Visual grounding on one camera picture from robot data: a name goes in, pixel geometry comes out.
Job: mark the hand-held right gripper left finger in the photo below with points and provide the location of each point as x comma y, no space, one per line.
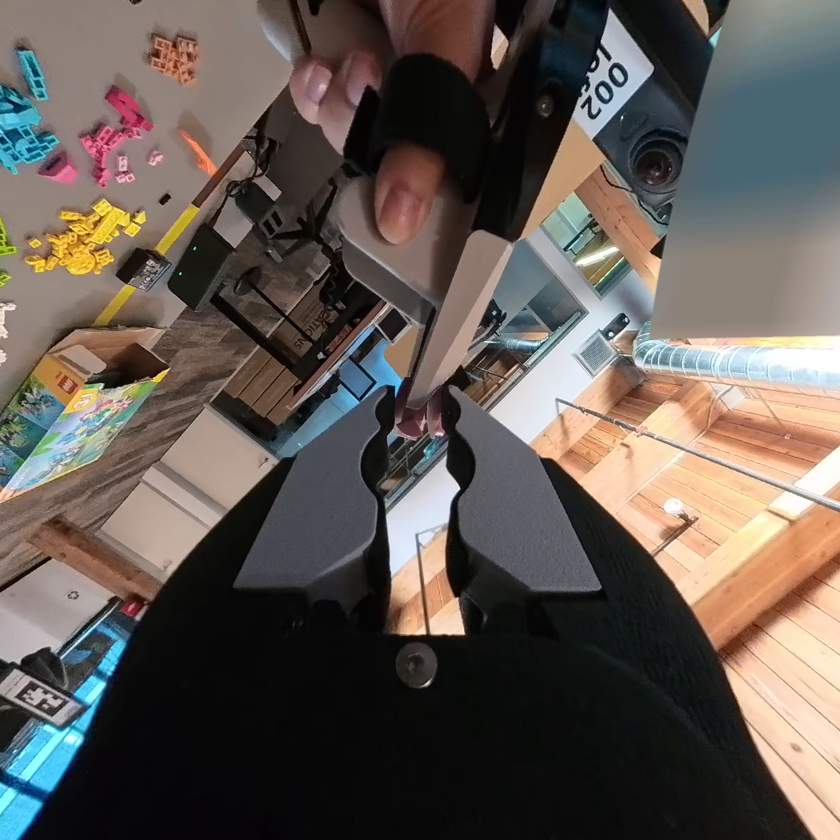
315,525

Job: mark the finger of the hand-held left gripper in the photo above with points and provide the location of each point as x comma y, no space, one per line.
466,302

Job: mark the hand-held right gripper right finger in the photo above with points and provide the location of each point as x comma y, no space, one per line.
518,525

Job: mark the colourful lego set box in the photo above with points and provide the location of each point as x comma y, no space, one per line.
72,420

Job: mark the pile of yellow lego pieces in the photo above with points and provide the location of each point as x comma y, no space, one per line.
85,239

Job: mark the pile of white lego pieces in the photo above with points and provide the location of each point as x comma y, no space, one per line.
4,321

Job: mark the pile of orange lego pieces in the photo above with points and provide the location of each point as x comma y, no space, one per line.
174,58

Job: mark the pile of pink lego pieces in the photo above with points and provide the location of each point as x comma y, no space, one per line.
111,134

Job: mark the cluster of green lego pieces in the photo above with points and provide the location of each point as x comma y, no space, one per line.
4,243

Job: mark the pile of teal lego pieces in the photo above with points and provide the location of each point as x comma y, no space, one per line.
23,124

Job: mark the person's left hand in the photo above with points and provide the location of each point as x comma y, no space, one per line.
433,26

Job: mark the white cabinet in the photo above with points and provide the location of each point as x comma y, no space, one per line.
190,485

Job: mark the metal vent grille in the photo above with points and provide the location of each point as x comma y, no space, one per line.
596,354

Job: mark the hanging light bulb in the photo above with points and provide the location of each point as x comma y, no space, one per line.
674,506

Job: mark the brown cardboard box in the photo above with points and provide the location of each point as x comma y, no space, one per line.
308,331

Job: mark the black floor stand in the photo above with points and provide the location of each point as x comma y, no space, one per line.
289,321

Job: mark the thin metal rod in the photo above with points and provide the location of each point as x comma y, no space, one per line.
695,453

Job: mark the black battery charger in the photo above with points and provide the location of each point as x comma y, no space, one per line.
269,222

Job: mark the wooden beam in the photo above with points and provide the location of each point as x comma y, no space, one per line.
92,558

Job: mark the black power adapter box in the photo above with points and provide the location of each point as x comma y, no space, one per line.
200,269

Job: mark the white recycling bin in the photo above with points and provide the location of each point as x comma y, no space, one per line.
52,604

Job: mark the yellow tape strip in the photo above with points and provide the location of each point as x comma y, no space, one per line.
174,233

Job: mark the orange brick separator tool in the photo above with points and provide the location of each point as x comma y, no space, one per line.
199,152

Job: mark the small black electronic device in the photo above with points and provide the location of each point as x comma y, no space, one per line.
144,269

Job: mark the black white printed marker tag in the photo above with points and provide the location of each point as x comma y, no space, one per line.
39,695

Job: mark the window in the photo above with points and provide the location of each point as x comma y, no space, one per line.
39,768

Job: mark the red wall device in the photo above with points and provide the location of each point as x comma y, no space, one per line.
133,607

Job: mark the silver metal air duct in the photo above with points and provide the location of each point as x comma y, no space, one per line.
735,364

